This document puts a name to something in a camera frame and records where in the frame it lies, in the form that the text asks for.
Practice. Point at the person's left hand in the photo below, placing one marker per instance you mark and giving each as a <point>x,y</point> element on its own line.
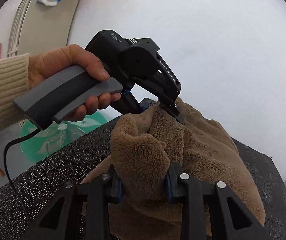
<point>44,65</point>

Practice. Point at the brown fleece garment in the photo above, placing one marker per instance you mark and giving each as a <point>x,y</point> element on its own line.
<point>142,147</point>

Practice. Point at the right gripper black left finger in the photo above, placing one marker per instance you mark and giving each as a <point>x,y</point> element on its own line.
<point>79,206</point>

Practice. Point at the black dotted floral mat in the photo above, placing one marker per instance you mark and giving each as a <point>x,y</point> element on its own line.
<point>38,184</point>

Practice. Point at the green flower round mat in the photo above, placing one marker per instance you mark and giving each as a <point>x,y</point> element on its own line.
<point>56,136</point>

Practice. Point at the cream knit sweater left forearm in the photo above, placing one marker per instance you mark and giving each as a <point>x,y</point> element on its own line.
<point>14,81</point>

